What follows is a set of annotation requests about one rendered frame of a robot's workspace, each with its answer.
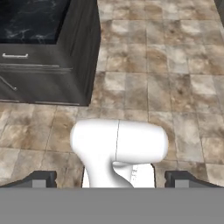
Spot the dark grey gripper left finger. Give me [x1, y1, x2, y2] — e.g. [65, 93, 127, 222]
[0, 170, 58, 189]

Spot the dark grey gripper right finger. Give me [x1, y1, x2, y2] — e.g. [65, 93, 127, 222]
[164, 170, 224, 189]

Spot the white rounded object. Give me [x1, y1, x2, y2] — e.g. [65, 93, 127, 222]
[69, 118, 170, 189]

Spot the dark wood cupboard door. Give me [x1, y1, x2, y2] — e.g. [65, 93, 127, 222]
[0, 69, 89, 105]

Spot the dark wood drawer front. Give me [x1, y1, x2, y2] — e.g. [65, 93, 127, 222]
[0, 43, 74, 70]

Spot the dark wood cabinet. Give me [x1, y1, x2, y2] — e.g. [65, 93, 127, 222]
[0, 0, 102, 107]

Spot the silver cupboard door handle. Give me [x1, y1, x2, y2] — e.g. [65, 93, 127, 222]
[0, 76, 18, 92]

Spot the silver drawer handle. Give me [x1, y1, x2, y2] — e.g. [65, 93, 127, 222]
[2, 52, 30, 60]

